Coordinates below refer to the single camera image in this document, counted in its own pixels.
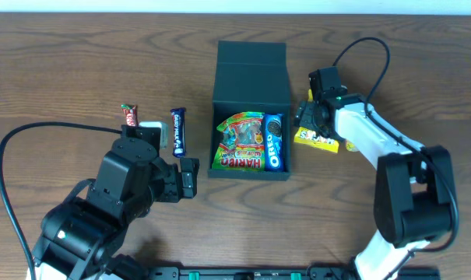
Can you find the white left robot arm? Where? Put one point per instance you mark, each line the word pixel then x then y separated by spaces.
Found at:
pixel 80 238

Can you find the dark green cardboard box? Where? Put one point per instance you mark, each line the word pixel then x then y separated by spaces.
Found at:
pixel 251 76

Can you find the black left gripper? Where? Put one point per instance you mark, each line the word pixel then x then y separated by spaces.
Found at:
pixel 186 179

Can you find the green Haribo gummy bag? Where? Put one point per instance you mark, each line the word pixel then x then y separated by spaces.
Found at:
pixel 241 146

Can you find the red green KitKat bar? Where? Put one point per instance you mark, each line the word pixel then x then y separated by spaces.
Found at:
pixel 131 115

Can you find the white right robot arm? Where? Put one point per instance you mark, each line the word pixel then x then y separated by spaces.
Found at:
pixel 414 198

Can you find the yellow sunflower seed bag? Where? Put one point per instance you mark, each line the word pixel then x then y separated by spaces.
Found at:
pixel 310 137

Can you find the blue Oreo cookie pack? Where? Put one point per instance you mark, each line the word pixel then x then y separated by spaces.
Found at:
pixel 273 133

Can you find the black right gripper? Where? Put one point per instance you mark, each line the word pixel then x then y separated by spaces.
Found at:
pixel 304 115

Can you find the blue Dairy Milk bar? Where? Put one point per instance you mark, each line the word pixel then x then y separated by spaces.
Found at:
pixel 178 118

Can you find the yellow Mentos jar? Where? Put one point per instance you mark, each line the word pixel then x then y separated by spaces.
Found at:
pixel 350 146

